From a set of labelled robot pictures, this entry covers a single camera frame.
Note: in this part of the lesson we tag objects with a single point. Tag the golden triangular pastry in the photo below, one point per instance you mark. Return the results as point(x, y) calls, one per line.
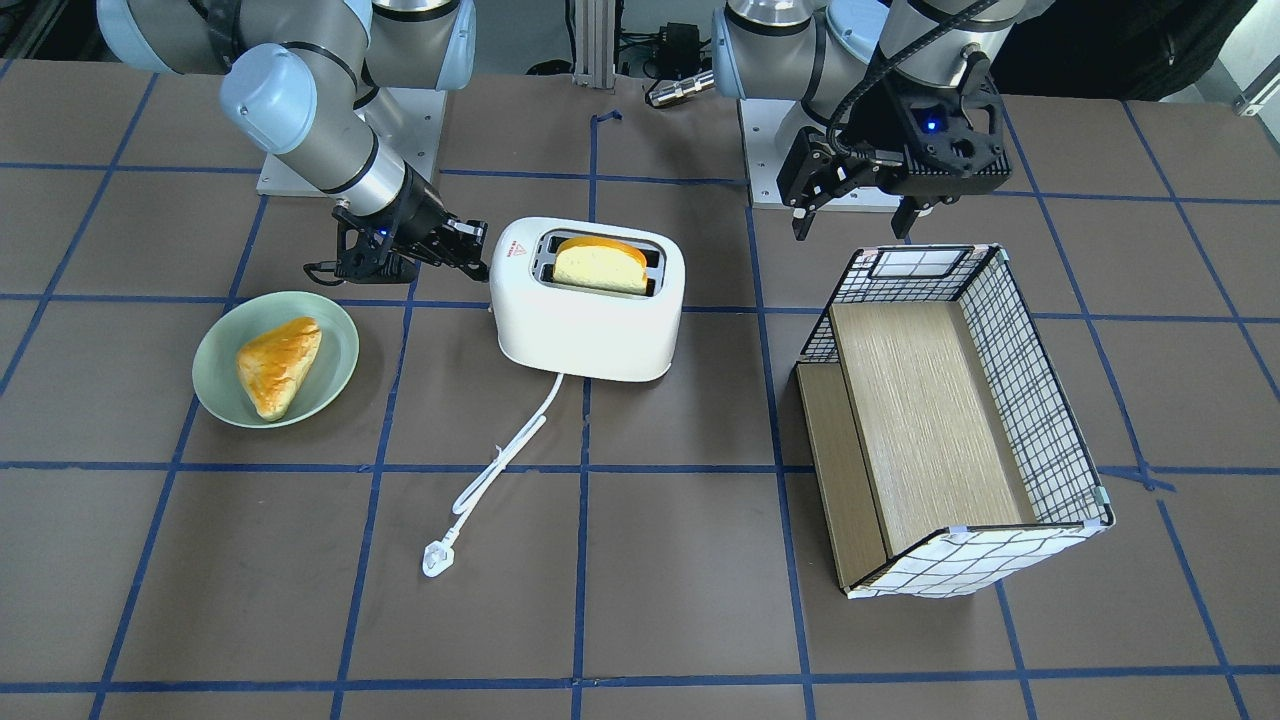
point(272, 367)

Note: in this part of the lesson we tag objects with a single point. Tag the light green plate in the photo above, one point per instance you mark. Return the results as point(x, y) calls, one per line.
point(214, 368)

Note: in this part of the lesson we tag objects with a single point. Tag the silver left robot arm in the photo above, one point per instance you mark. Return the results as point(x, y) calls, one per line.
point(815, 54)

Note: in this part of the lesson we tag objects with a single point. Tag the yellow toast slice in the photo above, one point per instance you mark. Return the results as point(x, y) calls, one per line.
point(601, 263)

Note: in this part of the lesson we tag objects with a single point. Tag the white two-slot toaster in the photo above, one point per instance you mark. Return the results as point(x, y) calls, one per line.
point(591, 329)

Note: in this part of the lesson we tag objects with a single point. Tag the wire basket with checked liner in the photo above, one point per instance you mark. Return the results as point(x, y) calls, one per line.
point(946, 451)

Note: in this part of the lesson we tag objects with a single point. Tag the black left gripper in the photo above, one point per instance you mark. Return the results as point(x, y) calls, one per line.
point(884, 134)

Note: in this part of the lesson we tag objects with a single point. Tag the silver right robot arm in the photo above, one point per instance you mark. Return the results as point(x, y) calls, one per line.
point(307, 82)

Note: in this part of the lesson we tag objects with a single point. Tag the aluminium frame post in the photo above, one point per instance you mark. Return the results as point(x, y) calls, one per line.
point(595, 40)

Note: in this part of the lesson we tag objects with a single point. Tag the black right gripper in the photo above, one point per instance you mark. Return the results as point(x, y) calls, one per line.
point(417, 212)

